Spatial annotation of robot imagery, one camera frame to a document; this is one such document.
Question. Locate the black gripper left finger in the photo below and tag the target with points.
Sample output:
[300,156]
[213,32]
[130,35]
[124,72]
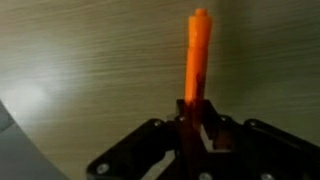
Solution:
[184,116]

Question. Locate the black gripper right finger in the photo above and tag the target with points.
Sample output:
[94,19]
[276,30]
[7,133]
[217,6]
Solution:
[210,118]

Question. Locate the orange sharpie marker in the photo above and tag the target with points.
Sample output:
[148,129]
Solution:
[199,32]

